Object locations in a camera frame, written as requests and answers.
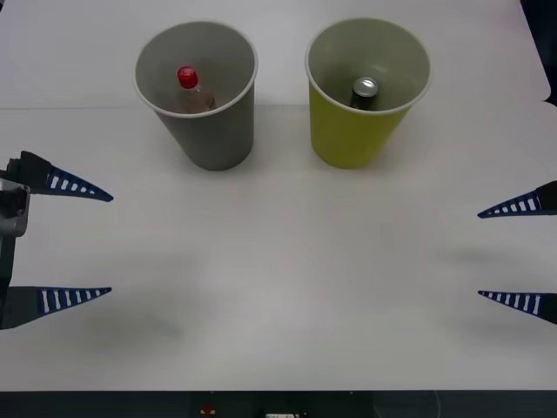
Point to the red round button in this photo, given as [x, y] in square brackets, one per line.
[207, 409]

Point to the clear bottle with red cap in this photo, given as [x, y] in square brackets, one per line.
[188, 78]

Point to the dark can with silver top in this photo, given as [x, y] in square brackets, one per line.
[365, 87]

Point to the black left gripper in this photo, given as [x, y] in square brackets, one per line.
[6, 261]

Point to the grey plastic bin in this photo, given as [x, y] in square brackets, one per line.
[217, 130]

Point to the yellow-green plastic bin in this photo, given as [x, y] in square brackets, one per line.
[348, 139]

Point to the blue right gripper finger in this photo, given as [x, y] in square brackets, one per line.
[522, 204]
[522, 301]

